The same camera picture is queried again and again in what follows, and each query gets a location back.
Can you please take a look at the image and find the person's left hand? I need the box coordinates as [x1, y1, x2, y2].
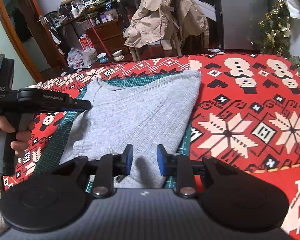
[0, 117, 35, 157]

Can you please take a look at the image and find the red patterned blanket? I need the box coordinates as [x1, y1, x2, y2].
[2, 52, 300, 238]

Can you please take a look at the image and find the white red plastic bag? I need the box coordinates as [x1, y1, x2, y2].
[67, 47, 87, 68]

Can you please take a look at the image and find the white hanging cloth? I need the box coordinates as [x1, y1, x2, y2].
[282, 0, 300, 19]

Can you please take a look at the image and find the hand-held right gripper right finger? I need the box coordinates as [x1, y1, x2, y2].
[157, 144, 240, 198]

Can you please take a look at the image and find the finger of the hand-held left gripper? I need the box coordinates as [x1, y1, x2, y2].
[62, 100, 92, 112]

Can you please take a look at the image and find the silver refrigerator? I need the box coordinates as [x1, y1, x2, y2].
[216, 0, 269, 50]

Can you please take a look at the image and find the grey knit shirt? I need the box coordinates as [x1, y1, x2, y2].
[59, 70, 203, 189]

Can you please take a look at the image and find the beige chair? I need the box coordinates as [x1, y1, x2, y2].
[129, 30, 184, 62]

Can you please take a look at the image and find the red handled broom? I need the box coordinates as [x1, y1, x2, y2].
[82, 10, 113, 58]

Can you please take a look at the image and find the beige jacket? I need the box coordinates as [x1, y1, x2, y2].
[124, 0, 208, 52]

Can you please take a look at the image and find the wooden drawer cabinet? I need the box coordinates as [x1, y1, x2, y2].
[85, 21, 132, 58]

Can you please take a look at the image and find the red carton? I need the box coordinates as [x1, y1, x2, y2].
[79, 35, 95, 53]

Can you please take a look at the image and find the small Christmas tree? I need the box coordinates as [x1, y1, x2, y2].
[251, 0, 294, 58]

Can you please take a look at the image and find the green cutting mat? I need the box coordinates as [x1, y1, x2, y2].
[31, 71, 193, 188]

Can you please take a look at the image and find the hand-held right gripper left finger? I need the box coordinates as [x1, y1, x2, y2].
[51, 144, 134, 198]

